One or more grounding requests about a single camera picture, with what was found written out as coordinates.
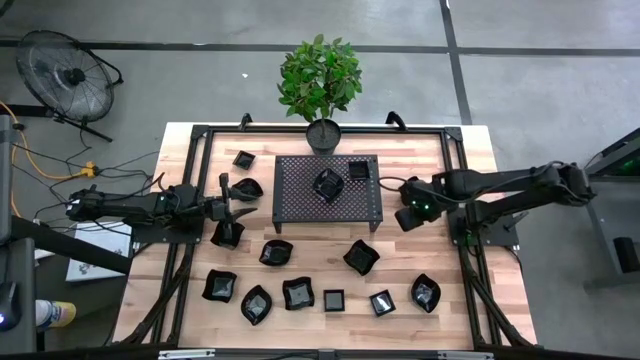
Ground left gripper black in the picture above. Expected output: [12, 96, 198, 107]
[204, 172, 260, 247]

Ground black leaf-shaped mini plate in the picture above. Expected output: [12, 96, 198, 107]
[258, 239, 295, 267]
[231, 177, 265, 202]
[209, 219, 247, 251]
[312, 167, 346, 205]
[410, 272, 443, 315]
[240, 284, 274, 327]

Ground small black square mini plate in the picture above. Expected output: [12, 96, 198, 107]
[368, 289, 397, 318]
[232, 149, 257, 171]
[322, 288, 346, 314]
[347, 160, 372, 182]

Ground black wavy square mini plate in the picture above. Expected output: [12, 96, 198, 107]
[201, 268, 239, 304]
[281, 275, 316, 312]
[342, 238, 381, 277]

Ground black perforated metal stand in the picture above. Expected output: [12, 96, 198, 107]
[271, 153, 385, 235]

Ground green potted plant black pot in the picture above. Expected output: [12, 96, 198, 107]
[276, 32, 364, 157]

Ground white printed box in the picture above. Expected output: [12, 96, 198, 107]
[64, 222, 135, 284]

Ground black metal beam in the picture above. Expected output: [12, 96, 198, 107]
[9, 214, 134, 276]

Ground work table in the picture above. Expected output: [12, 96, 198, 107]
[582, 127, 640, 289]

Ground black metal floor fan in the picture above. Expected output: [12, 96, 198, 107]
[14, 29, 125, 144]

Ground white and yellow spray can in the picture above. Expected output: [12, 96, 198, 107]
[34, 298, 78, 331]

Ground small black box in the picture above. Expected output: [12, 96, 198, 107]
[613, 235, 640, 275]

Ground black computer green lights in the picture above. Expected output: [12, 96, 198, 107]
[607, 152, 640, 177]

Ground grey desk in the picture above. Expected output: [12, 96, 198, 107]
[0, 114, 39, 356]

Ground black computer mouse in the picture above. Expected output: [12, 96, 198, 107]
[0, 279, 24, 334]

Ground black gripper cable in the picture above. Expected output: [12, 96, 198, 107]
[377, 174, 409, 194]

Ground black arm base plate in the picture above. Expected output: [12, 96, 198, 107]
[446, 206, 521, 248]
[130, 218, 205, 246]

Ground thin black floor cable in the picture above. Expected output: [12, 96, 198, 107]
[97, 149, 161, 176]
[9, 142, 86, 171]

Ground silver metal bracket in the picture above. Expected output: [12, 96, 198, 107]
[436, 349, 496, 360]
[158, 348, 217, 360]

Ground yellow power cable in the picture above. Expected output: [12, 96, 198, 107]
[0, 99, 89, 217]

